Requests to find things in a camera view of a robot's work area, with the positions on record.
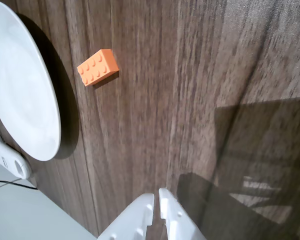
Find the orange lego block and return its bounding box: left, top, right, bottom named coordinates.
left=76, top=48, right=120, bottom=88

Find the white round plate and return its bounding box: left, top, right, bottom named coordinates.
left=0, top=0, right=62, bottom=162

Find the thin black cable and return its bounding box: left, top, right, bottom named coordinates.
left=0, top=180, right=38, bottom=190

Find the small white desk fan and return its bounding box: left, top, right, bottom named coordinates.
left=0, top=128, right=32, bottom=180

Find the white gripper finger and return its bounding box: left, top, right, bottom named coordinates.
left=158, top=187, right=204, bottom=240
left=96, top=192, right=155, bottom=240

